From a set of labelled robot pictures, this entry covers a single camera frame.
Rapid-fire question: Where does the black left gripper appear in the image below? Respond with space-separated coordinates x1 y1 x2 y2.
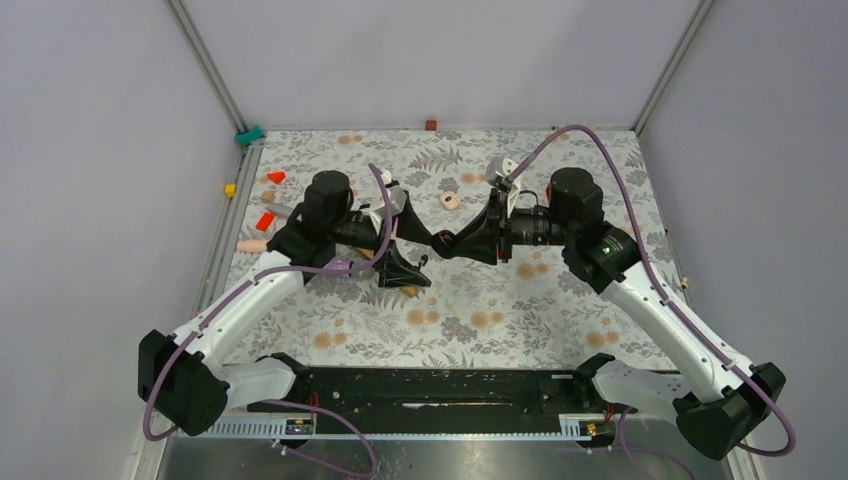
331 195 439 287

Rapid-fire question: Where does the pink microphone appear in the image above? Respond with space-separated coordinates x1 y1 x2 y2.
236 239 268 254

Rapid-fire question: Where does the purple glitter microphone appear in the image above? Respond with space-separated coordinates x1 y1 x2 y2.
323 258 374 279

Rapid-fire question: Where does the red rectangular block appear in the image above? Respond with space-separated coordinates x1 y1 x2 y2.
255 212 276 232

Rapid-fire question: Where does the cream earbud charging case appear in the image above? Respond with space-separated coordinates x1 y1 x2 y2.
439 191 461 211

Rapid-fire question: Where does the black earbud charging case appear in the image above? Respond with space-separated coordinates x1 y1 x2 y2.
431 230 457 259

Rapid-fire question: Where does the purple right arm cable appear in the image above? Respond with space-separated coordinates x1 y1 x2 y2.
506 124 798 480

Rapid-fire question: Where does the silver microphone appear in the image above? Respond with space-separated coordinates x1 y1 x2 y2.
266 203 293 218

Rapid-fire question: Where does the gold microphone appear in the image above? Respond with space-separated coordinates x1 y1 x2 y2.
366 253 423 297

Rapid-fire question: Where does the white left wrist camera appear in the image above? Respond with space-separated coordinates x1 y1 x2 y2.
367 172 408 232

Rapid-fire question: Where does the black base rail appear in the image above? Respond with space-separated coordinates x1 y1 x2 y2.
247 358 625 436

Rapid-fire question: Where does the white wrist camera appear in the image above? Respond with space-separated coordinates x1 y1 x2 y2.
367 172 408 232
485 158 521 192

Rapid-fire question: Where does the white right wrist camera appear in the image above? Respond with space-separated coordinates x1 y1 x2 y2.
485 158 521 192

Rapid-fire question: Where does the red triangular block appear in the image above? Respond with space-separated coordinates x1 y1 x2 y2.
266 171 286 185

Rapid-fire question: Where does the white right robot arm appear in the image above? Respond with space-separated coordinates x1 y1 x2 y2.
431 168 786 460

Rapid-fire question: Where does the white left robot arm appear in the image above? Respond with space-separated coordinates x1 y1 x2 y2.
138 167 431 441

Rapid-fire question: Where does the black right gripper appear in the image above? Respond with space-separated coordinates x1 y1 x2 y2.
450 188 575 266

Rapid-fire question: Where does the teal curved block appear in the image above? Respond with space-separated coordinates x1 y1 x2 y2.
235 125 265 148

